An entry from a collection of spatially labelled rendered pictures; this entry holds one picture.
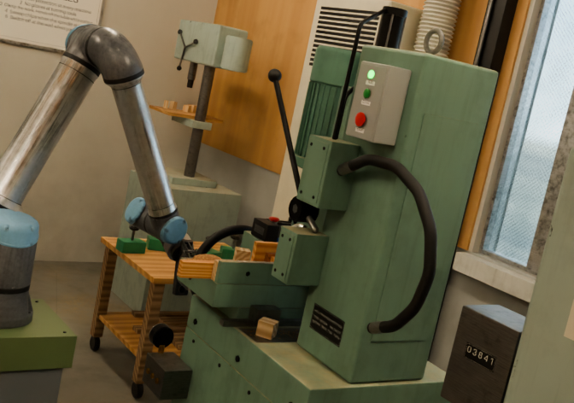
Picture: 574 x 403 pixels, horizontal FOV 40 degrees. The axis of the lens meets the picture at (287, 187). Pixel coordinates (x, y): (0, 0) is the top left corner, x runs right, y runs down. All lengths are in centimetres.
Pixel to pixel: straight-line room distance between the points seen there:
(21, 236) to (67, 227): 289
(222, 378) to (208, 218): 237
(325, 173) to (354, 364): 41
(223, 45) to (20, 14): 119
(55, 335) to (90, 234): 294
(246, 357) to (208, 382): 19
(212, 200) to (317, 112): 237
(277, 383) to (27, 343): 69
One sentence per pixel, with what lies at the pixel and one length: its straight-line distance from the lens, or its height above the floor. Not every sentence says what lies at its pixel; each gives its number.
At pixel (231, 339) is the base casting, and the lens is 195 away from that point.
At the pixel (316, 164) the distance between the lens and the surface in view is 173.
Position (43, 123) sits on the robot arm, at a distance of 230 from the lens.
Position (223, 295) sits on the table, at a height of 87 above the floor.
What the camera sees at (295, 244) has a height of 106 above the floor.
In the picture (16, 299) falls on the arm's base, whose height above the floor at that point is 71.
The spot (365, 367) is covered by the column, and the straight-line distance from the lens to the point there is 176.
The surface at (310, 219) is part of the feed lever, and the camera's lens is 182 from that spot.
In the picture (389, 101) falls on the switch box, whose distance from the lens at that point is 163.
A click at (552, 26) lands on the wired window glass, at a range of 333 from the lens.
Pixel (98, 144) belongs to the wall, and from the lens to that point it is 495.
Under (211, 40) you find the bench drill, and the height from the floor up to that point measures 149.
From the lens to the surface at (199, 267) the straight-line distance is 191.
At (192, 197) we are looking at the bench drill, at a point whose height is 67.
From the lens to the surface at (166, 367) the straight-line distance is 211.
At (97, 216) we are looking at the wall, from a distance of 506.
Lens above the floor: 143
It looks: 8 degrees down
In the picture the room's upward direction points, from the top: 12 degrees clockwise
